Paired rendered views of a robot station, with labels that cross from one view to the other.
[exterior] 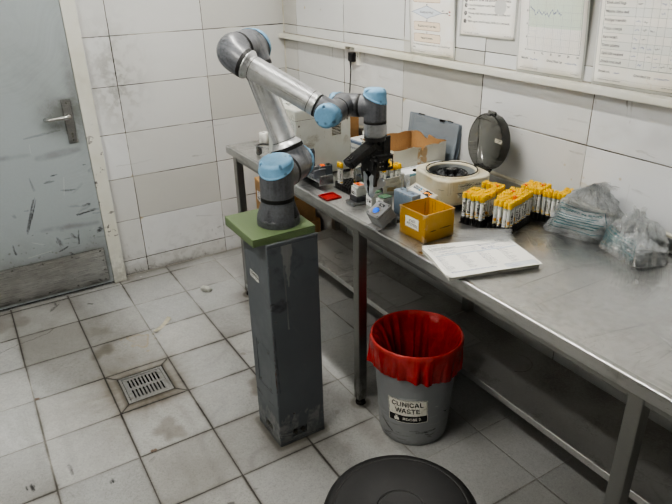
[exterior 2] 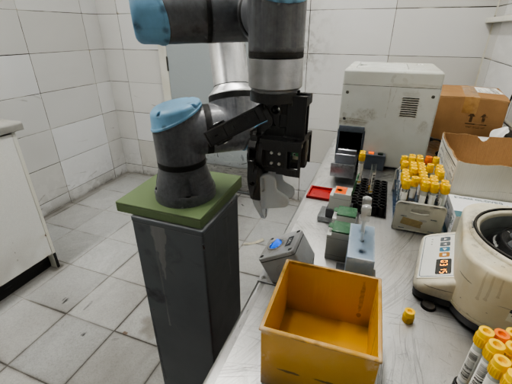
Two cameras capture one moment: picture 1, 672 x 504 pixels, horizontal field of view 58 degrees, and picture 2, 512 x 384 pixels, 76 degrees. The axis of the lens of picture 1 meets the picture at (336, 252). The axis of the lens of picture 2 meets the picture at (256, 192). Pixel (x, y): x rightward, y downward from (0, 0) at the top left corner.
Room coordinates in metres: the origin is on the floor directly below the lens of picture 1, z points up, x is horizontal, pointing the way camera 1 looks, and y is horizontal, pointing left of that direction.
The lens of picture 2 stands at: (1.66, -0.49, 1.28)
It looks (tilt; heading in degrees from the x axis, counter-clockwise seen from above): 26 degrees down; 52
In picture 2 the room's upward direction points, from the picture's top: straight up
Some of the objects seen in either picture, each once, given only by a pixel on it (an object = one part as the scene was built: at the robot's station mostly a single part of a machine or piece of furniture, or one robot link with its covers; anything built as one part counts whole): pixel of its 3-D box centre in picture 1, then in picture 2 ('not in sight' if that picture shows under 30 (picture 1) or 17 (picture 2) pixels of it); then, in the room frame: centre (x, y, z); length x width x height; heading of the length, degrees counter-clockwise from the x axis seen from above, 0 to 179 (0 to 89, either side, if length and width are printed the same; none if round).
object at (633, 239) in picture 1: (638, 234); not in sight; (1.72, -0.93, 0.94); 0.20 x 0.17 x 0.14; 9
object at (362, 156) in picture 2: (353, 177); (371, 180); (2.37, -0.08, 0.93); 0.17 x 0.09 x 0.11; 31
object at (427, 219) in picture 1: (426, 219); (321, 328); (1.92, -0.31, 0.92); 0.13 x 0.13 x 0.10; 33
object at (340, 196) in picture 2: (359, 191); (340, 202); (2.23, -0.09, 0.92); 0.05 x 0.04 x 0.06; 119
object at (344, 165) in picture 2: (314, 172); (346, 157); (2.48, 0.08, 0.92); 0.21 x 0.07 x 0.05; 31
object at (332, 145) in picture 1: (309, 135); (384, 113); (2.69, 0.10, 1.03); 0.31 x 0.27 x 0.30; 31
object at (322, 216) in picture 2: (359, 198); (338, 212); (2.23, -0.09, 0.89); 0.09 x 0.05 x 0.04; 119
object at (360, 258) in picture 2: (406, 204); (357, 265); (2.06, -0.26, 0.92); 0.10 x 0.07 x 0.10; 34
